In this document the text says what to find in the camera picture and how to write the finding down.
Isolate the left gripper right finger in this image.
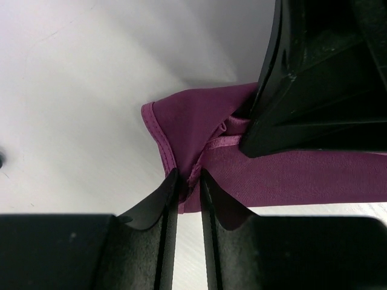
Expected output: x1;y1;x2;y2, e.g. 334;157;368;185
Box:
200;170;386;289

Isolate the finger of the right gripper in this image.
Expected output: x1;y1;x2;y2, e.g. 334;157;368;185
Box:
239;1;386;158

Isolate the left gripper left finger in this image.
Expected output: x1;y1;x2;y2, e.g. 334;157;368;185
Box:
1;169;178;289

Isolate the purple cloth napkin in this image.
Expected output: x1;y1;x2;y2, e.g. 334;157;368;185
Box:
141;82;387;214

